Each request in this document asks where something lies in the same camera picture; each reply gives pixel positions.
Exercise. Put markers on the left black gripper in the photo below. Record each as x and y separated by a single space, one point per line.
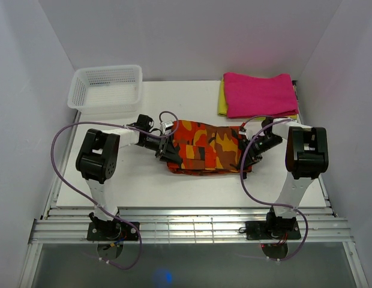
167 151

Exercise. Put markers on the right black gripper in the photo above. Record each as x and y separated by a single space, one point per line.
252 157

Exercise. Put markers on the orange camouflage trousers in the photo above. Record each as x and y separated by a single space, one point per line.
205 149

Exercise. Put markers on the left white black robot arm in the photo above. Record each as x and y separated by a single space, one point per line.
97 161

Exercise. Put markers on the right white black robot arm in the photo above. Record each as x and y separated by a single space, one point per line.
305 159

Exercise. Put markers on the pink folded towel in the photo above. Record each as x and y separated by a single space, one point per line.
259 94

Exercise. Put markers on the yellow folded towel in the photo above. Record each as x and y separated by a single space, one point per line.
223 102

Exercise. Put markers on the white perforated plastic basket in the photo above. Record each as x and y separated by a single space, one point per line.
107 89

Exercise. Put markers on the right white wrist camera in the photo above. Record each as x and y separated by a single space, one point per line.
242 130

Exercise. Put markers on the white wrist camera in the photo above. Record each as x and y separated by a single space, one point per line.
242 130
166 126

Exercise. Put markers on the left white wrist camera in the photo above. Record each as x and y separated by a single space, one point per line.
166 126

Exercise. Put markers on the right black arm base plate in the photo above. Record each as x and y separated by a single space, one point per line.
260 230

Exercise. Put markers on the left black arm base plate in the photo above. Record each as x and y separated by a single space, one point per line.
111 231

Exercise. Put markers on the aluminium rail frame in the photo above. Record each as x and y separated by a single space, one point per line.
192 228

